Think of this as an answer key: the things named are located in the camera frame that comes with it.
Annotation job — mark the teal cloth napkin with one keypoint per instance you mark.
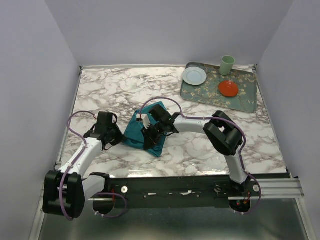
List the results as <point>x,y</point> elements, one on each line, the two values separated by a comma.
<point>134,137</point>

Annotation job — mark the red small bowl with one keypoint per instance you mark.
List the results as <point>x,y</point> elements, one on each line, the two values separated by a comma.
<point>228,89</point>

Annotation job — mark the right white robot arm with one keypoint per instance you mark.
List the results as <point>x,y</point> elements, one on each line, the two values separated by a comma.
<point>221,131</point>

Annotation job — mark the light blue small plate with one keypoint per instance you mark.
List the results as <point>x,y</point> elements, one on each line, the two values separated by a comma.
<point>194,76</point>

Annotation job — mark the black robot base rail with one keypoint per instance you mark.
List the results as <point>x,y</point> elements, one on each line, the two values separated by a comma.
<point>179,192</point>

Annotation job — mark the light green cup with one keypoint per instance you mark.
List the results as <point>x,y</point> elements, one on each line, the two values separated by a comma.
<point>226,64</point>

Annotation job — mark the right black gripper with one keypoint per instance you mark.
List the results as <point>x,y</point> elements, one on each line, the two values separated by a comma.
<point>149,141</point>

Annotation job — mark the floral green serving tray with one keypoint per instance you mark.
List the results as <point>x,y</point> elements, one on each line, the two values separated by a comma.
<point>209,92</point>

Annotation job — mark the aluminium frame rail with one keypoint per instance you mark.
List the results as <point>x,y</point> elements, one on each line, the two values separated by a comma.
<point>43,192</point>

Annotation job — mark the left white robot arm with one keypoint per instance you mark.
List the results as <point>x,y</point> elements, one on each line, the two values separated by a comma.
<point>66,190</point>

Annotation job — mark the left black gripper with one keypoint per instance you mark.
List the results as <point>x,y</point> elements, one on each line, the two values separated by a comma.
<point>120,137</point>

